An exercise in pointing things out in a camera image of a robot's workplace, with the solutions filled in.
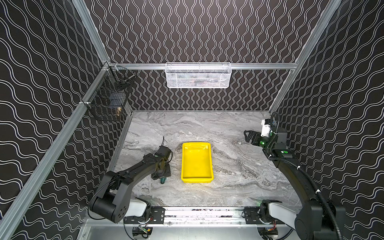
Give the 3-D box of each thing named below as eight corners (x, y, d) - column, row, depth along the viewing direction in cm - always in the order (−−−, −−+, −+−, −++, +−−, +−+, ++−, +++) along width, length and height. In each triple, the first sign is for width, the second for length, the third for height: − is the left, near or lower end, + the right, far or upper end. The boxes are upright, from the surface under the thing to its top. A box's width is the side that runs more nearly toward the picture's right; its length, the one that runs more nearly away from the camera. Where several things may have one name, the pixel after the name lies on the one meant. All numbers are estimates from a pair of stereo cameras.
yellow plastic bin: (181, 183, 87) (180, 178, 81) (183, 147, 103) (182, 141, 97) (213, 183, 87) (214, 178, 81) (210, 147, 103) (211, 141, 97)
